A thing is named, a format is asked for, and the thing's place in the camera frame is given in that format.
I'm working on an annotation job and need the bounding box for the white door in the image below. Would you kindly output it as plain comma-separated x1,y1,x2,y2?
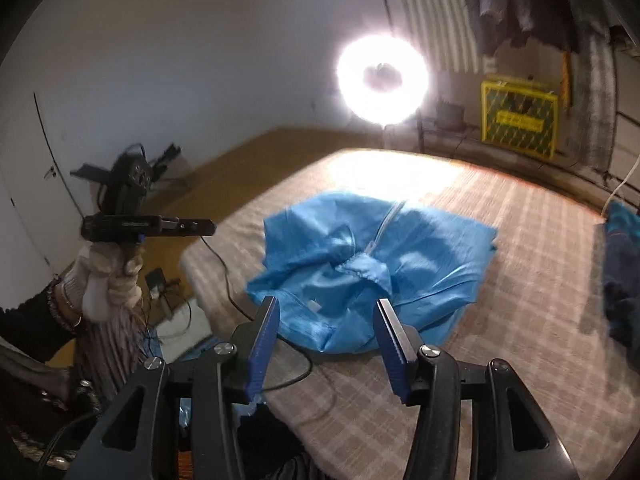
0,92,86,281

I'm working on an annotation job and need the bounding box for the black hanging coat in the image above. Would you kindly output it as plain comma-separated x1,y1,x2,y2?
537,0,586,53

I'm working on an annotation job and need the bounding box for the person's left hand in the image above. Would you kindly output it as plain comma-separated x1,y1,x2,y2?
65,243,146,322

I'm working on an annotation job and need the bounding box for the blue jacket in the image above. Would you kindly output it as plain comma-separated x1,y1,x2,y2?
245,191,500,356

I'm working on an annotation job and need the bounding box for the black power adapter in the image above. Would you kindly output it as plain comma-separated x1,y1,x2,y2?
145,267,173,321

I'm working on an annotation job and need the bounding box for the plaid hanging coat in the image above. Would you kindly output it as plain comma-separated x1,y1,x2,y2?
570,25,618,166

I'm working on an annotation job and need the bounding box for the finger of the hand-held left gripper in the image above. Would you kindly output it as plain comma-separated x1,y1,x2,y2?
160,216,217,237

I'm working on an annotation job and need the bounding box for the dark blue fleece garment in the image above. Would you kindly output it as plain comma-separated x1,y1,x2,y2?
595,200,640,346

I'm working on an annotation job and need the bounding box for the black metal clothes rack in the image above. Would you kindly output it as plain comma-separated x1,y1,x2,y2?
370,0,640,211

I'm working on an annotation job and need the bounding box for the white lamp cable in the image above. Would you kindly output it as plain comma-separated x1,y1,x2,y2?
602,152,640,216

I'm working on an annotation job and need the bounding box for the person's left forearm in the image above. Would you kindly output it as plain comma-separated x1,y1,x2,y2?
0,275,83,361

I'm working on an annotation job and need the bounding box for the dark grey hanging jacket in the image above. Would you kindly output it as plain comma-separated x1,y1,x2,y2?
462,0,506,56

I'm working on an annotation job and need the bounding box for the yellow patterned box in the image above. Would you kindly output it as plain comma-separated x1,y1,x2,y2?
480,76,560,161

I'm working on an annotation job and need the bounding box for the ring light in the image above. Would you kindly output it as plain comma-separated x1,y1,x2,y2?
336,32,431,148

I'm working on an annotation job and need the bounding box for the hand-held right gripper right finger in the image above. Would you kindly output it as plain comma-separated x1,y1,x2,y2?
374,298,581,480

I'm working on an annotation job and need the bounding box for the small dark plant pot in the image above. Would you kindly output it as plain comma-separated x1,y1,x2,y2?
434,100,466,128

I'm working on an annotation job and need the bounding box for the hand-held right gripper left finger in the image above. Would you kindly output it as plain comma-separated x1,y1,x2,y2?
70,296,281,480

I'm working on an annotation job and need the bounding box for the checked bed blanket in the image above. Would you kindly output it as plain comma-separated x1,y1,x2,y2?
180,147,640,480

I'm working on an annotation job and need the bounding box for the black cable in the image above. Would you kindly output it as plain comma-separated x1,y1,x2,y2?
200,235,336,421

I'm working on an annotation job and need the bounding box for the person's striped skirt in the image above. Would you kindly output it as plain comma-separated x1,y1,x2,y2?
75,305,151,401

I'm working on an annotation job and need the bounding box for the green striped wall poster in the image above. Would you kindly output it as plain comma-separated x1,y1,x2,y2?
395,0,496,73

